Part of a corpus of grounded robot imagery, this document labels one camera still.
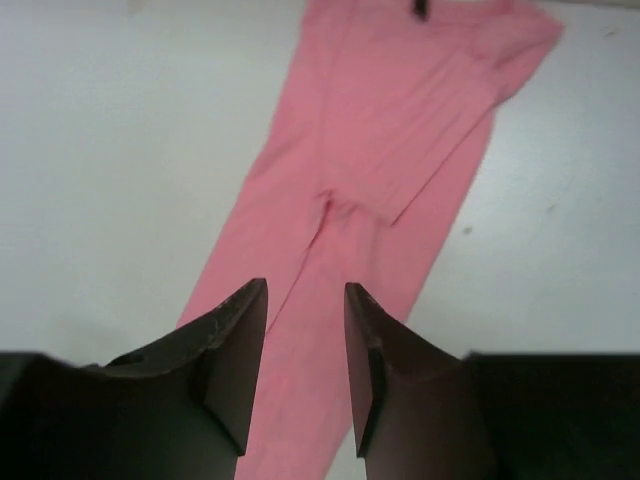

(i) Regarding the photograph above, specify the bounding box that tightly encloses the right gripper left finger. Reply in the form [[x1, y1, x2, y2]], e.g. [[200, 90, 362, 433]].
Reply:
[[1, 279, 268, 479]]

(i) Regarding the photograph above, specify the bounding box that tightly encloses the pink t shirt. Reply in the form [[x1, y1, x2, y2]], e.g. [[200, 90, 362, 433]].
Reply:
[[180, 1, 563, 479]]

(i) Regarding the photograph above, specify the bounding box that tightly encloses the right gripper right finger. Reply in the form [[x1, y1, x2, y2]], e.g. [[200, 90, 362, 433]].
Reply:
[[344, 283, 639, 480]]

